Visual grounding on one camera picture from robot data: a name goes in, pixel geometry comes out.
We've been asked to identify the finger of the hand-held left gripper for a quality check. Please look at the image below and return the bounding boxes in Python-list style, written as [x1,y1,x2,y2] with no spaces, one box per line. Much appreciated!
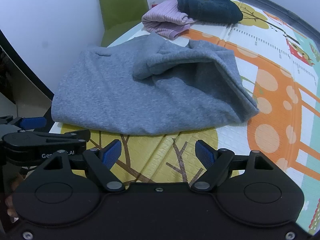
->
[24,129,91,165]
[0,116,47,130]

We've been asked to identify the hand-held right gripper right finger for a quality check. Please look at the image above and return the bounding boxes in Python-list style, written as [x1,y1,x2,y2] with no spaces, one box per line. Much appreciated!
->
[191,139,283,193]

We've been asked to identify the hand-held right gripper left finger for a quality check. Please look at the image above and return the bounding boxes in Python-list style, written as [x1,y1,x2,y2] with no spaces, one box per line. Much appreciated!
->
[32,139,125,193]

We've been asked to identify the grey sweatshirt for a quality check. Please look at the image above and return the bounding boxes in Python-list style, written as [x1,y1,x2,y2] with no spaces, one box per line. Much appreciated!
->
[51,32,260,137]

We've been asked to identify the person's left hand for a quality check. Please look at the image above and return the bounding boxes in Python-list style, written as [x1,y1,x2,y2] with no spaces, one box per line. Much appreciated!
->
[5,175,25,217]

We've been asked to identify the black framed doorway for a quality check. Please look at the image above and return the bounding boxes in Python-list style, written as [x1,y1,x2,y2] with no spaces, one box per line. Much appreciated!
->
[0,29,55,100]

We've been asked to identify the printed play mat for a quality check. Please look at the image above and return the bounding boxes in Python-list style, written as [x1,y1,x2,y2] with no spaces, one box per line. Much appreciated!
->
[49,0,320,236]

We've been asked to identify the pink ribbed garment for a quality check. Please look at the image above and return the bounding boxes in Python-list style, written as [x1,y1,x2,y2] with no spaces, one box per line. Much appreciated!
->
[141,0,198,40]

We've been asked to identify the dark blue garment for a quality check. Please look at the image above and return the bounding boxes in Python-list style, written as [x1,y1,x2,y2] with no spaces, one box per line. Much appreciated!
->
[175,0,244,26]

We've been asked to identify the green chair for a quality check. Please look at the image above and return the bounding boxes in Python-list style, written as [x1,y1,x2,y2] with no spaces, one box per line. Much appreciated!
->
[98,0,150,48]

